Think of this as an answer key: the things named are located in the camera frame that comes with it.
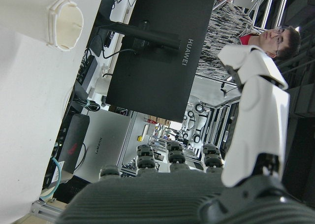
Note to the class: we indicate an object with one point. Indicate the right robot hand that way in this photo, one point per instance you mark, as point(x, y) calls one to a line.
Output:
point(160, 199)

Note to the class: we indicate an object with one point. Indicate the black computer with red logo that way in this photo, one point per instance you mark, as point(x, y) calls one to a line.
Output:
point(73, 140)

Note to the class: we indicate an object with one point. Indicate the black huawei monitor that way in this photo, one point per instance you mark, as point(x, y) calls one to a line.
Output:
point(160, 86)

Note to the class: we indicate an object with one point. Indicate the white cylinder object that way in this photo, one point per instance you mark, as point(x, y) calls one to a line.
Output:
point(103, 85)

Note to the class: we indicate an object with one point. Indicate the dark grey dock box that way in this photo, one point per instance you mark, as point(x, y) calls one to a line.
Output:
point(87, 69)

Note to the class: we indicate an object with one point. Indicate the man with glasses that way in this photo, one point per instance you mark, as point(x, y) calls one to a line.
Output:
point(226, 24)

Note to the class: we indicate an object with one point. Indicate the white ribbed plastic cup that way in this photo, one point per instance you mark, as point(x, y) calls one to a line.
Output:
point(32, 19)

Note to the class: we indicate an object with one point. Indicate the aluminium table frame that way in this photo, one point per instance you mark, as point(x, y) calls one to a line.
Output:
point(41, 208)

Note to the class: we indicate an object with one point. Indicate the aluminium frame structure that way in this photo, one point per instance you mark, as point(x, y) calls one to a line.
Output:
point(269, 7)

